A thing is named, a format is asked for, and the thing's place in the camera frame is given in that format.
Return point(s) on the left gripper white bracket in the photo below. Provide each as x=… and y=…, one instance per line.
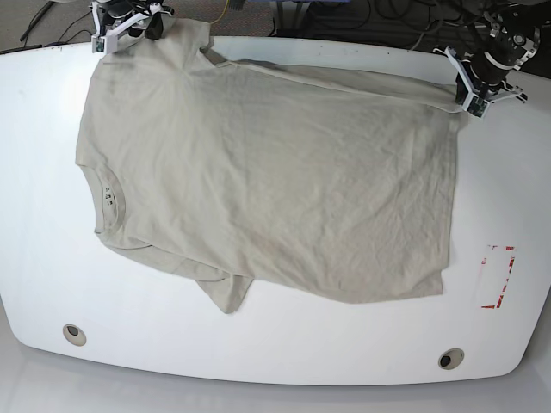
x=482, y=75

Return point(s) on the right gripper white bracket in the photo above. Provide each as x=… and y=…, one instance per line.
x=135, y=17

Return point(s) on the beige t-shirt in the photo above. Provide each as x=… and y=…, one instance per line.
x=338, y=183

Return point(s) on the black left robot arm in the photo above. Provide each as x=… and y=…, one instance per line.
x=515, y=36

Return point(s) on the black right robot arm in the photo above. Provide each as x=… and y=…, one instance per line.
x=135, y=18

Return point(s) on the red tape rectangle marking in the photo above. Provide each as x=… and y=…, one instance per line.
x=495, y=272

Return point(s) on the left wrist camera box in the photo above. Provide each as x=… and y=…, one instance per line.
x=475, y=105

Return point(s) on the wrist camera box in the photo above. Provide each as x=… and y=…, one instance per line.
x=104, y=44
x=475, y=105

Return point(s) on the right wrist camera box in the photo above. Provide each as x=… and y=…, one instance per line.
x=104, y=44

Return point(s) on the right table cable grommet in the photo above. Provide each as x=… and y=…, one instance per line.
x=451, y=359

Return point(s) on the table cable grommet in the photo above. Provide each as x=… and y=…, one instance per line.
x=451, y=359
x=74, y=335

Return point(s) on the left table cable grommet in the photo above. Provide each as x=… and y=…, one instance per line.
x=74, y=335

